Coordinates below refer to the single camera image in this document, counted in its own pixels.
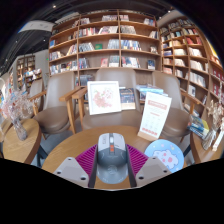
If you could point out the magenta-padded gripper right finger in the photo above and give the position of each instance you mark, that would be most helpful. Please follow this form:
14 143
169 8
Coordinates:
138 160

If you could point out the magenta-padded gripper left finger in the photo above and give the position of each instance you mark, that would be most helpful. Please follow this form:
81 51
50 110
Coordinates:
85 160

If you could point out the grey and white computer mouse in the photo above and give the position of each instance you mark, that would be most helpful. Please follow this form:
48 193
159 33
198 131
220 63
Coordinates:
112 156

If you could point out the round light blue mouse pad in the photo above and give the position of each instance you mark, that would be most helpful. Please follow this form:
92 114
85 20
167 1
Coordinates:
166 155

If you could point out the white and red sign stand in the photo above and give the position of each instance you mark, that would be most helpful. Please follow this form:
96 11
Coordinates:
155 113

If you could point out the round wooden side table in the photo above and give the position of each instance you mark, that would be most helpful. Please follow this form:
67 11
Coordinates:
20 146
200 150

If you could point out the dark standing book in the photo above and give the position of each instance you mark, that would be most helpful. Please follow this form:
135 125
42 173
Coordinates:
127 98

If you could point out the white framed pink flower picture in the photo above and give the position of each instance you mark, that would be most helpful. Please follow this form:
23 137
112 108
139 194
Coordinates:
104 98

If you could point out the stack of colourful books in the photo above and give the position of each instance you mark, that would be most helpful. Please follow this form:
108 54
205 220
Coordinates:
198 126

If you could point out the brown padded wooden armchair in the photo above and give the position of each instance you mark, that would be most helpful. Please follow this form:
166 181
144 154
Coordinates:
56 96
166 81
113 75

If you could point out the stack of blue books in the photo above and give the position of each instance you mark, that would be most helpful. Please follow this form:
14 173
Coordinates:
148 89

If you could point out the glass vase with pink flowers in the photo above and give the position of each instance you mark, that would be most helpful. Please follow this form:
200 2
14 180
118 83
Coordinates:
19 130

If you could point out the glass vase with beige flowers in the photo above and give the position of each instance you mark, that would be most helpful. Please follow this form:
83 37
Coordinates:
209 138

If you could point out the white card sign stand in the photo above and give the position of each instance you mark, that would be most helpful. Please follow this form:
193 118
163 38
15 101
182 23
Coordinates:
218 140

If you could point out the distant small book shelf unit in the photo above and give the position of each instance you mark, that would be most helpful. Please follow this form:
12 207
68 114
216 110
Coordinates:
28 63

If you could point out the curved wooden book shelf unit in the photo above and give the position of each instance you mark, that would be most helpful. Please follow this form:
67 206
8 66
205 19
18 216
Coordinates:
186 56

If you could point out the wide wooden book shelf unit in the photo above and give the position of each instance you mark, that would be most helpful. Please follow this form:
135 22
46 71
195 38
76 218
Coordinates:
100 37

